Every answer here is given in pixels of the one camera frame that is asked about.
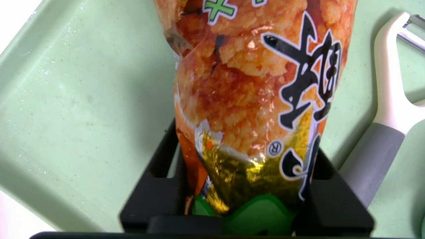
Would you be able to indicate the orange snack bag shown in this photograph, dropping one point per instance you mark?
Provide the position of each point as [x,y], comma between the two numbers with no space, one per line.
[249,99]

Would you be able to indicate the light green plastic tray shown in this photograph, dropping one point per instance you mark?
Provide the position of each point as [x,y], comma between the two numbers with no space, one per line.
[83,116]

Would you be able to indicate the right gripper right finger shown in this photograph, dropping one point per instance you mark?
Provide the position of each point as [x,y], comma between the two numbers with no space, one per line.
[335,212]

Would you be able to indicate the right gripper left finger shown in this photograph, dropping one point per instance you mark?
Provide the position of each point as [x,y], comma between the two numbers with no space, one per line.
[156,199]

